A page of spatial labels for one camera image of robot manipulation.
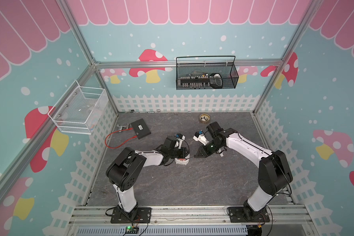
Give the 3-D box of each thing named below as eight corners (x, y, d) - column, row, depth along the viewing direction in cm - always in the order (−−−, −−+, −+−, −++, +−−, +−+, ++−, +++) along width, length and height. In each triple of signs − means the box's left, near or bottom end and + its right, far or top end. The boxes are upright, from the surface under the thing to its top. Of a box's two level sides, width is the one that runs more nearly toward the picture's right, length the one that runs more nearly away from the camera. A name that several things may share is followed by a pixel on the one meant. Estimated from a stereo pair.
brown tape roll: (199, 123, 116) (200, 121, 114) (198, 115, 122) (199, 113, 120) (210, 123, 116) (210, 121, 114) (209, 115, 122) (209, 113, 120)
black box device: (139, 139, 107) (138, 137, 105) (131, 125, 115) (130, 122, 113) (151, 133, 110) (150, 131, 108) (143, 120, 119) (142, 118, 116)
